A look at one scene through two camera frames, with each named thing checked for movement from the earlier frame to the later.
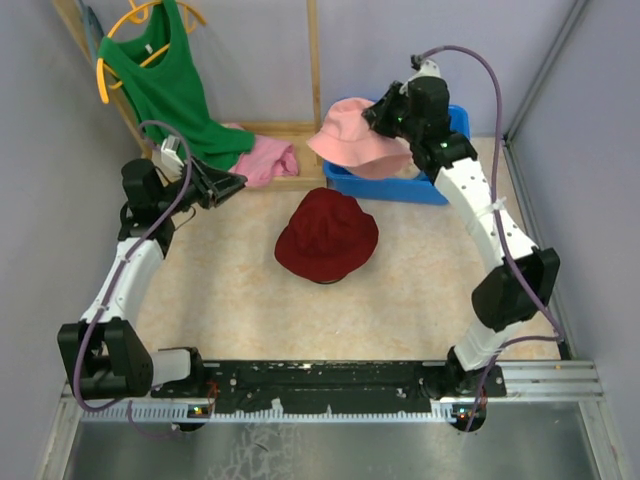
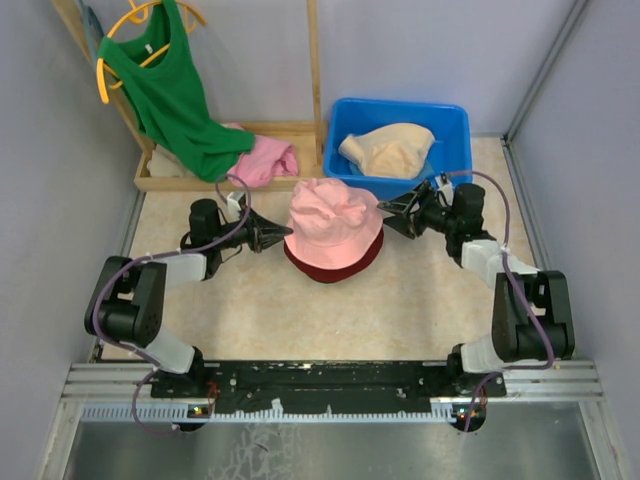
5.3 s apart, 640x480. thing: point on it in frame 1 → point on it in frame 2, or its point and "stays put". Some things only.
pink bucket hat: x=349 y=139 → x=334 y=224
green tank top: x=152 y=56 stays put
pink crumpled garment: x=268 y=159 stays put
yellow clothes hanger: x=139 y=14 stays put
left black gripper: x=208 y=182 → x=257 y=224
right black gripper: x=376 y=114 → x=411 y=224
